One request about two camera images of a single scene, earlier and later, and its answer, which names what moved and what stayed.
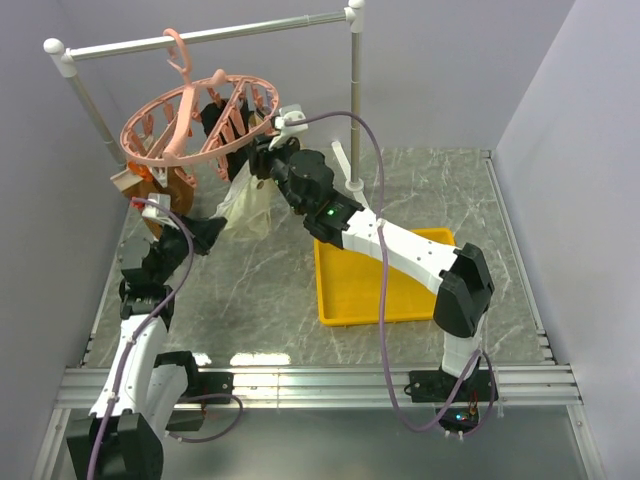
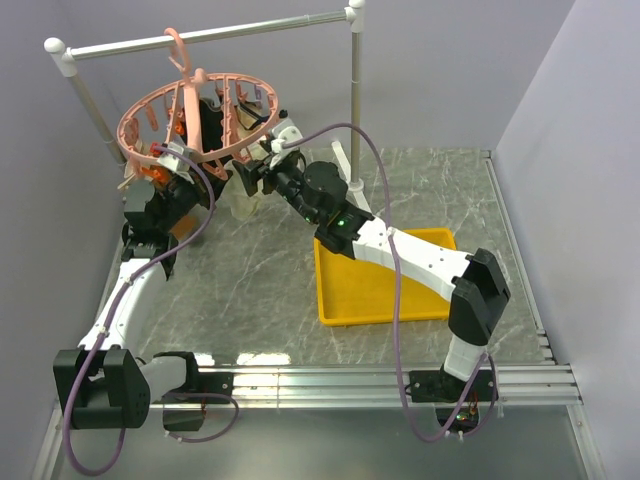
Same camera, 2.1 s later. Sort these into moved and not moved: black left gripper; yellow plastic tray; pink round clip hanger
Moved: black left gripper
Not moved: yellow plastic tray; pink round clip hanger
